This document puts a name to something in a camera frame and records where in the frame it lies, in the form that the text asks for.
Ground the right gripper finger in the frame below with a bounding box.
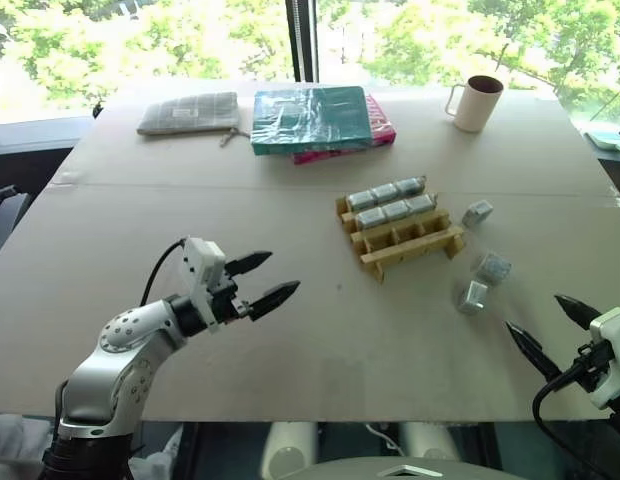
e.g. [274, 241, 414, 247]
[553, 294, 603, 332]
[505, 320, 564, 385]

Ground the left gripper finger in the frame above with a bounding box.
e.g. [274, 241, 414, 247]
[247, 280, 303, 322]
[225, 250, 275, 276]

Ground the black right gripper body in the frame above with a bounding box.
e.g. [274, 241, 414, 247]
[571, 338, 616, 397]

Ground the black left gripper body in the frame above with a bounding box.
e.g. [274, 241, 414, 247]
[208, 259, 255, 327]

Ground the wooden slotted rack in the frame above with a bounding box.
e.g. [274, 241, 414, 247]
[333, 174, 466, 286]

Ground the white rounded robot leg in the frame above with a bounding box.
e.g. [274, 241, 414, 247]
[263, 421, 317, 472]
[403, 421, 462, 462]

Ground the teal plastic-wrapped book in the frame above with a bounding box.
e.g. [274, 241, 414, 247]
[250, 85, 377, 158]

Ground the grey checked cloth pouch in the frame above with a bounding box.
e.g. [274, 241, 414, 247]
[135, 90, 252, 148]

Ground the teal and white tray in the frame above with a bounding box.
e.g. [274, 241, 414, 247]
[581, 126, 620, 162]

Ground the pink book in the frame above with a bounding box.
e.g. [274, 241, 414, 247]
[291, 94, 398, 167]

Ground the beige plastic mug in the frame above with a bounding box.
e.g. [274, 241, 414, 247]
[445, 74, 505, 134]

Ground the black object beside table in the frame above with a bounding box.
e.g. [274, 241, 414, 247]
[0, 183, 34, 264]

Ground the white cloth under table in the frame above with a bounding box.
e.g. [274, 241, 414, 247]
[0, 413, 59, 480]

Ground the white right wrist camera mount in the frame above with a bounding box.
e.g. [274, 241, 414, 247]
[587, 306, 620, 412]

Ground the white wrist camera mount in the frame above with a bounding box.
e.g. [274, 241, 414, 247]
[587, 306, 620, 412]
[181, 236, 227, 335]

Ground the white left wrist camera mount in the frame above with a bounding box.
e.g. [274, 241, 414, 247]
[181, 236, 227, 335]

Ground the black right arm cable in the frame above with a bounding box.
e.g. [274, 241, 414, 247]
[531, 357, 620, 480]

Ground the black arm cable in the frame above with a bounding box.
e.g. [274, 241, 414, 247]
[531, 357, 620, 480]
[139, 239, 187, 307]

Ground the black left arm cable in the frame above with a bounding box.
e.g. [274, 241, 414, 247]
[139, 239, 187, 307]

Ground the white cable under table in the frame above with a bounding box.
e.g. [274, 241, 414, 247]
[363, 422, 402, 452]

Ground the black window frame post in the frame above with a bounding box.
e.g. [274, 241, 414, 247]
[284, 0, 320, 84]

